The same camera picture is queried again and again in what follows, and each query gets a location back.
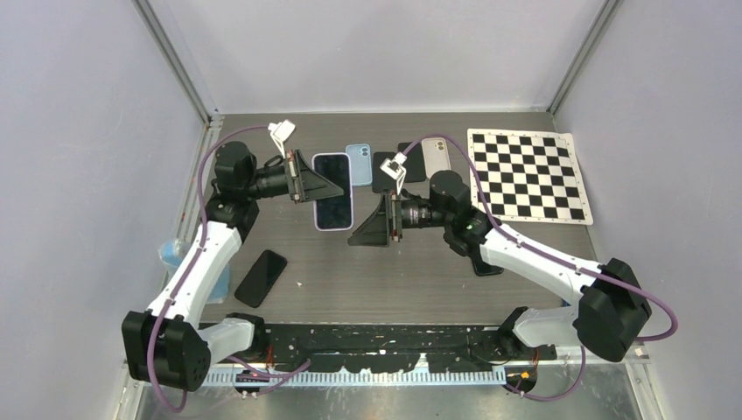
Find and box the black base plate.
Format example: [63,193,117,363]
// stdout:
[237,324,557,374]

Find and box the light-blue phone case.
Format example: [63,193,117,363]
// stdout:
[345,143,373,187]

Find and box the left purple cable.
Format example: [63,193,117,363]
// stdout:
[144,124,272,414]

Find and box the black phone bare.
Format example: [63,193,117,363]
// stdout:
[234,249,288,308]

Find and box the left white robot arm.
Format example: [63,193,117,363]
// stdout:
[122,141,344,392]

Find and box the phone in black case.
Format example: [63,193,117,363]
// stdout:
[470,256,504,277]

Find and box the checkerboard calibration mat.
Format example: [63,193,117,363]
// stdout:
[467,129,593,226]

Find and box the beige phone case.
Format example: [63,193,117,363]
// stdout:
[421,137,451,179]

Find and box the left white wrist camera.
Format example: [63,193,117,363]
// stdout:
[268,119,296,158]

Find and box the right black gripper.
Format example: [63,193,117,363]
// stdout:
[350,188,452,248]

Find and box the aluminium front rail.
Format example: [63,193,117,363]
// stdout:
[202,366,536,389]

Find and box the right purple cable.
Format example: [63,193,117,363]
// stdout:
[402,134,679,403]

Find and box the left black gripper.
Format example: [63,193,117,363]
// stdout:
[243,150,343,203]

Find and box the phone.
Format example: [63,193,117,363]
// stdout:
[470,256,504,277]
[372,151,396,193]
[312,153,354,231]

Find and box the purple cable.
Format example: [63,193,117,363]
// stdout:
[402,134,679,403]
[144,124,272,414]

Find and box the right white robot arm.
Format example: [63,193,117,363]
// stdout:
[347,171,652,362]

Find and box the black smartphone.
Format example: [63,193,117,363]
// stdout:
[403,143,427,184]

